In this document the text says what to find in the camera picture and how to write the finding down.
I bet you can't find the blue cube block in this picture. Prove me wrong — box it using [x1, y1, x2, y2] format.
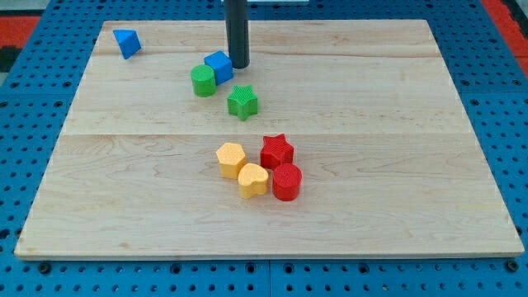
[204, 51, 234, 85]

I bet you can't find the blue triangle block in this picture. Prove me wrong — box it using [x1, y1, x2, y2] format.
[113, 29, 141, 59]

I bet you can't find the red star block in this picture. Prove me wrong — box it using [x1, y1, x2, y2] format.
[260, 134, 295, 170]

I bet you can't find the yellow heart block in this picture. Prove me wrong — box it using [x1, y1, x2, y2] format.
[238, 163, 269, 199]

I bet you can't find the yellow hexagon block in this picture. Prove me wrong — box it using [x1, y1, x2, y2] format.
[216, 143, 247, 179]

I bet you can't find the red cylinder block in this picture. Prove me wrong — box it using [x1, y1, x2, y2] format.
[272, 163, 303, 201]

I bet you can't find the green star block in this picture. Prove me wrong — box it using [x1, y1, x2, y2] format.
[227, 85, 258, 121]

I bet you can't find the green cylinder block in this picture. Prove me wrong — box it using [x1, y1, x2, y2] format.
[191, 64, 216, 97]

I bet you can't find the light wooden board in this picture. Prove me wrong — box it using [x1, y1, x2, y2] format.
[15, 20, 525, 261]

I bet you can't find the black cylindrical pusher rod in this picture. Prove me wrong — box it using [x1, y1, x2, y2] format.
[224, 0, 250, 69]

